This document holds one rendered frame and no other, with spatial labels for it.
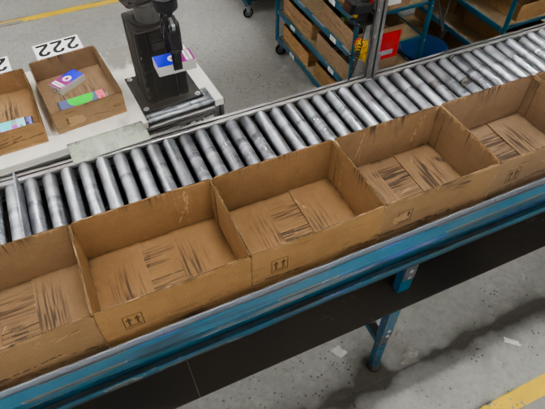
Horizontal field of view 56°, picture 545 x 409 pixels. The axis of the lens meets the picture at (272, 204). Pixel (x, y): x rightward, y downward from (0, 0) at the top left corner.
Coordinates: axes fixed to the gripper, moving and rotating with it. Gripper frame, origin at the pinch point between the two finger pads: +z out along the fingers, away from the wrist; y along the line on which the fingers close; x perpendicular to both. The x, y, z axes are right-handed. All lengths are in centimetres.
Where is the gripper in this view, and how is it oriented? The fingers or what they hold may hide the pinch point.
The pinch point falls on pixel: (173, 55)
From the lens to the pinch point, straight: 178.2
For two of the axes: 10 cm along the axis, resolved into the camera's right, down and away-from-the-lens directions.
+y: 4.1, 6.9, -5.9
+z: 0.0, 6.5, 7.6
